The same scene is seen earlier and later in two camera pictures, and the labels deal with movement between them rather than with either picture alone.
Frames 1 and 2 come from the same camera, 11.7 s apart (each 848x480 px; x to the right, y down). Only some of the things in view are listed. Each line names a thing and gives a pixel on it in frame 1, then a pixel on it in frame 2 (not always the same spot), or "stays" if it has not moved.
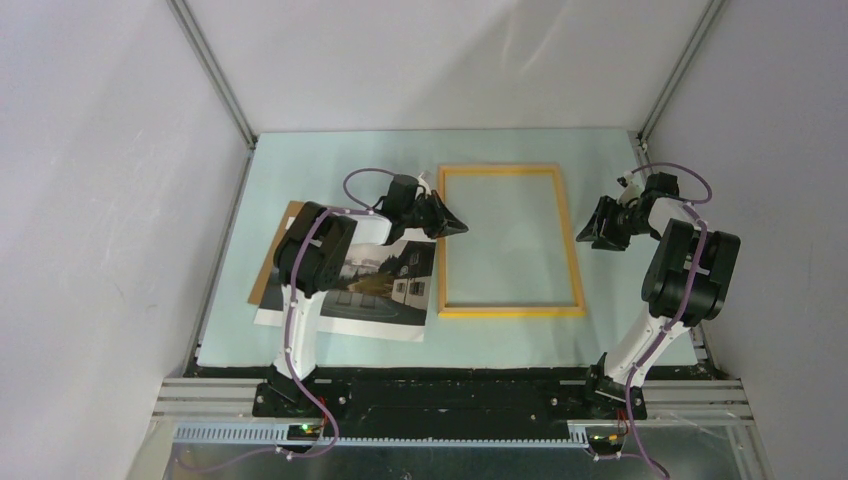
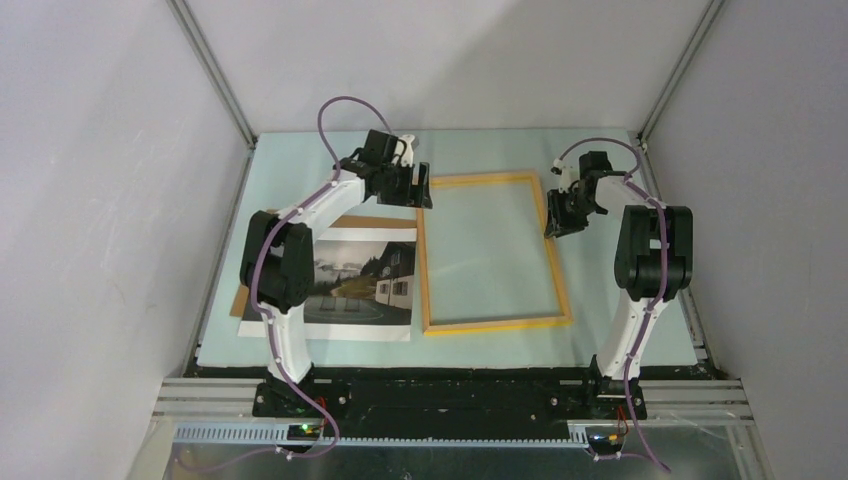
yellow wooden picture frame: x=508 y=311 -> x=425 y=235
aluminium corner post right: x=709 y=15 stays
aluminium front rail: x=705 y=402 stays
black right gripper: x=609 y=239 -> x=558 y=222
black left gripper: x=444 y=222 -> x=411 y=195
